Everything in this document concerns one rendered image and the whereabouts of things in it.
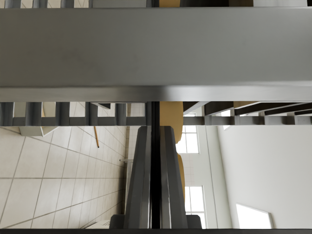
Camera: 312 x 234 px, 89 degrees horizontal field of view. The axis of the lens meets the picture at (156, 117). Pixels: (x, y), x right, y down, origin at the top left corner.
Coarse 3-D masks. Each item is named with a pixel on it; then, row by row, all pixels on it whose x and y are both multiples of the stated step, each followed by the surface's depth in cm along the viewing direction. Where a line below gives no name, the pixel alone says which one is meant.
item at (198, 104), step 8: (184, 0) 32; (192, 0) 25; (200, 0) 21; (208, 0) 17; (216, 0) 15; (224, 0) 13; (184, 104) 32; (192, 104) 25; (200, 104) 24; (184, 112) 34
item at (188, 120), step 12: (24, 120) 51; (48, 120) 51; (72, 120) 51; (108, 120) 51; (132, 120) 51; (192, 120) 50; (216, 120) 50; (228, 120) 50; (240, 120) 50; (252, 120) 50; (276, 120) 50; (300, 120) 50
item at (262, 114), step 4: (260, 112) 49; (264, 112) 48; (260, 116) 50; (264, 116) 48; (268, 116) 50; (260, 120) 50; (264, 120) 48; (268, 120) 50; (260, 124) 50; (264, 124) 48; (268, 124) 50
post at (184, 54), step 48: (0, 48) 6; (48, 48) 6; (96, 48) 6; (144, 48) 6; (192, 48) 6; (240, 48) 6; (288, 48) 6; (0, 96) 7; (48, 96) 7; (96, 96) 7; (144, 96) 7; (192, 96) 7; (240, 96) 7; (288, 96) 7
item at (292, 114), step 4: (292, 112) 48; (288, 116) 50; (292, 116) 48; (296, 116) 50; (288, 120) 50; (292, 120) 48; (296, 120) 50; (288, 124) 50; (292, 124) 48; (296, 124) 50
